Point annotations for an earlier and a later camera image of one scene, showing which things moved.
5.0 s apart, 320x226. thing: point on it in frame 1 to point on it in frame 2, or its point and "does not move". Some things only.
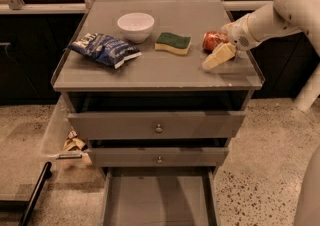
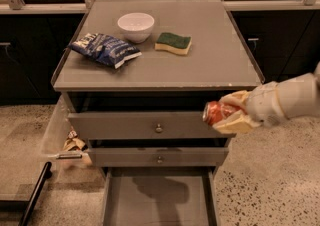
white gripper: (239, 35) to (265, 103)
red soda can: (212, 40) to (215, 110)
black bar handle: (47, 173) does not move
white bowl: (136, 26) does not move
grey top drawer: (158, 125) does not move
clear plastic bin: (54, 157) does not move
